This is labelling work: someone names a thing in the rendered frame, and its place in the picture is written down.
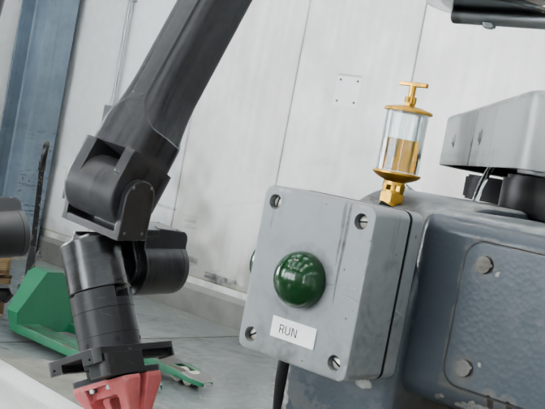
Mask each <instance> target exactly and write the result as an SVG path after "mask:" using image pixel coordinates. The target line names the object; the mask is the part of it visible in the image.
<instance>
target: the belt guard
mask: <svg viewBox="0 0 545 409"><path fill-rule="evenodd" d="M439 165H441V166H447V167H451V168H455V169H459V170H467V171H471V172H475V173H480V174H483V172H484V171H485V169H486V168H487V167H495V169H494V170H493V171H492V173H491V175H492V176H496V177H501V178H503V177H508V174H518V175H524V176H530V177H535V178H541V179H545V90H534V91H530V92H527V93H523V94H520V95H517V96H515V97H510V98H507V99H504V100H502V101H498V102H495V103H491V104H489V105H485V106H482V107H479V108H476V109H473V110H469V111H466V112H463V113H460V114H456V115H454V116H451V117H449V118H448V121H447V126H446V130H445V134H444V142H443V146H442V151H441V155H440V163H439Z"/></svg>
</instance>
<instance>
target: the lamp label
mask: <svg viewBox="0 0 545 409"><path fill-rule="evenodd" d="M316 330H317V329H314V328H311V327H309V326H306V325H302V324H299V323H297V322H294V321H290V320H287V319H285V318H282V317H279V316H275V315H273V319H272V327H271V331H270V335H271V336H273V337H276V338H280V339H283V340H286V341H287V342H292V343H294V344H297V345H299V346H302V347H306V348H308V349H311V350H313V347H314V342H315V335H316Z"/></svg>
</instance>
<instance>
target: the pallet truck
mask: <svg viewBox="0 0 545 409"><path fill-rule="evenodd" d="M49 147H50V142H49V141H46V142H45V143H44V145H43V149H42V153H41V160H40V161H39V163H38V170H39V173H38V180H37V187H36V200H35V207H34V214H33V221H32V234H31V242H30V247H29V251H28V258H27V263H26V269H25V274H23V275H22V276H20V277H21V278H22V279H20V280H21V281H20V283H19V285H18V290H17V291H16V293H15V296H14V298H13V299H12V301H11V303H10V305H9V307H8V308H7V312H8V318H9V324H10V330H12V331H14V332H15V333H17V334H20V335H22V336H24V337H26V338H29V339H31V340H33V341H35V342H38V343H40V344H42V345H44V346H46V347H49V348H51V349H53V350H55V351H58V352H60V353H62V354H64V355H67V356H70V355H74V354H77V353H79V348H78V343H77V340H75V339H73V338H70V337H68V336H66V335H64V334H60V333H59V332H70V333H72V334H75V326H74V321H73V316H72V311H71V303H70V298H69V294H68V289H67V281H66V277H65V275H64V274H63V273H62V272H59V271H57V270H55V269H51V268H48V267H45V266H35V264H36V237H37V229H38V222H39V215H40V207H41V193H42V186H43V178H44V172H45V168H46V159H47V155H48V151H49ZM75 335H76V334H75ZM144 363H145V364H147V365H150V364H159V367H160V370H161V371H162V372H166V373H168V374H170V375H172V377H173V379H174V380H175V381H183V383H184V384H185V385H187V386H189V385H197V386H201V387H204V384H207V383H211V384H213V380H212V378H211V377H210V376H209V375H208V374H207V373H206V372H204V371H202V370H200V369H198V368H197V367H195V366H193V365H191V364H188V363H186V362H184V361H181V360H180V359H176V358H174V357H172V356H170V357H166V358H164V359H158V357H157V358H150V359H144Z"/></svg>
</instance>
